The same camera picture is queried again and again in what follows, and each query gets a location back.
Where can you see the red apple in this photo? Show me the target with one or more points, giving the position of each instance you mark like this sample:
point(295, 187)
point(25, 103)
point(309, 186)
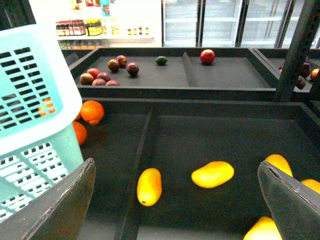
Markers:
point(207, 56)

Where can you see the orange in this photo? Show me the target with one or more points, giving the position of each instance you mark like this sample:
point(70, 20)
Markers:
point(92, 112)
point(80, 132)

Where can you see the yellow mango bottom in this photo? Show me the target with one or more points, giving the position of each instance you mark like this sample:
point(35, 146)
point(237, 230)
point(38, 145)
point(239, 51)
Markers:
point(264, 229)

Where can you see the dark red passion fruit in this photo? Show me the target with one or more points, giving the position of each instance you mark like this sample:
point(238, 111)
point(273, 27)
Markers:
point(122, 60)
point(113, 65)
point(132, 69)
point(86, 79)

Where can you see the light teal plastic basket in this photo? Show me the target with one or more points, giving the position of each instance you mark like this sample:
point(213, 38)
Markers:
point(39, 101)

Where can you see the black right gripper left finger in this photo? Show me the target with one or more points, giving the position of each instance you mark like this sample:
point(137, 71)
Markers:
point(59, 213)

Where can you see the black tray divider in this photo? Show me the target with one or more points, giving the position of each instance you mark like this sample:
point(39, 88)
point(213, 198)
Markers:
point(190, 76)

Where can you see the yellow mango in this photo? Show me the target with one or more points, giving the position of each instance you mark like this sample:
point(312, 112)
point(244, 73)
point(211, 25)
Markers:
point(213, 174)
point(280, 162)
point(264, 229)
point(149, 187)

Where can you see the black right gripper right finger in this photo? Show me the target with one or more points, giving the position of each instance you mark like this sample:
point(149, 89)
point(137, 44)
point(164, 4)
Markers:
point(294, 207)

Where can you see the green avocado on shelf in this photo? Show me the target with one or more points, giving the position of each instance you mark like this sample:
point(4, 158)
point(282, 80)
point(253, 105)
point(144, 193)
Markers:
point(161, 60)

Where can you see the orange upper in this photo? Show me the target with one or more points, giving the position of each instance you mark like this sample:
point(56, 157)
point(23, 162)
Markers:
point(92, 112)

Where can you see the orange lower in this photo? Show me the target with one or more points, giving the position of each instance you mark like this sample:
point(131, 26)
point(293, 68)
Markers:
point(80, 132)

